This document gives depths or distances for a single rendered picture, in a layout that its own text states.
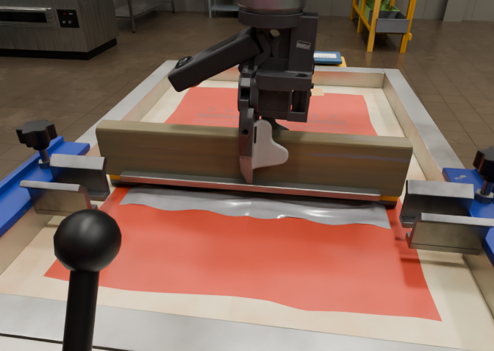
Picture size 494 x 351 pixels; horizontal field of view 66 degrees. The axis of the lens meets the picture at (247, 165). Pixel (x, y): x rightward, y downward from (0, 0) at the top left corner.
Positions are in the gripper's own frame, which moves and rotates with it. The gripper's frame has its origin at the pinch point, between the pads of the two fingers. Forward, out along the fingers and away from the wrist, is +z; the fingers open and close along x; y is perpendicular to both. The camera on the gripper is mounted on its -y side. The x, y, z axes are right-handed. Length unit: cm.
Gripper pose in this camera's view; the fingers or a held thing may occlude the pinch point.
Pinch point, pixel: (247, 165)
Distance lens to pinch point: 51.4
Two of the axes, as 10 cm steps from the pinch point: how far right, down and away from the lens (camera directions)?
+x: 1.4, -5.1, 8.5
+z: -0.3, 8.5, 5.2
